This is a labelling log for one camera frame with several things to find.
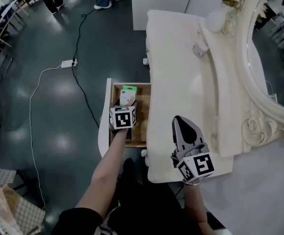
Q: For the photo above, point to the person's black shoe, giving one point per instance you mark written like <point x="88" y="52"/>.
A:
<point x="128" y="168"/>

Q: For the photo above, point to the checkered paper bag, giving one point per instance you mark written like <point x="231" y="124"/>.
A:
<point x="9" y="204"/>

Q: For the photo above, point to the wooden drawer with cream front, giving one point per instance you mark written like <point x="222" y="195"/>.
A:
<point x="142" y="121"/>

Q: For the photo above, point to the white vase with pink flowers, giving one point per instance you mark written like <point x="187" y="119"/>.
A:
<point x="220" y="13"/>

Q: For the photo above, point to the white office desk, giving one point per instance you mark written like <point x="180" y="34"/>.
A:
<point x="2" y="21"/>

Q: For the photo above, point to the person's left forearm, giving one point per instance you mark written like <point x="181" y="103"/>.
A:
<point x="105" y="175"/>

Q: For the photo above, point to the cream dressing table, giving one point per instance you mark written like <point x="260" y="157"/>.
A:
<point x="176" y="82"/>

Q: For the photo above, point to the white cabinet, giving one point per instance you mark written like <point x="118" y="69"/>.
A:
<point x="161" y="1"/>

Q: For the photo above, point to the white power strip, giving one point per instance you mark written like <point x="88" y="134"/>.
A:
<point x="68" y="63"/>

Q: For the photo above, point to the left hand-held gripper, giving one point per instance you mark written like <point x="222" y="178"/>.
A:
<point x="122" y="117"/>

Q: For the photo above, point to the person's black clothing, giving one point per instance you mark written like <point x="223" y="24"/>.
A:
<point x="144" y="209"/>

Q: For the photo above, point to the person's right forearm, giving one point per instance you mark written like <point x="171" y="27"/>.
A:
<point x="196" y="204"/>

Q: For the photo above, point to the oval cream framed mirror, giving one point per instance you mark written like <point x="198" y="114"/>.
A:
<point x="271" y="45"/>

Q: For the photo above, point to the green and white product box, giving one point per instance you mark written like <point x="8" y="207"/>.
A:
<point x="127" y="97"/>

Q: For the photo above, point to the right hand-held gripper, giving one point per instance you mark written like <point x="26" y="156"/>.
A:
<point x="196" y="165"/>

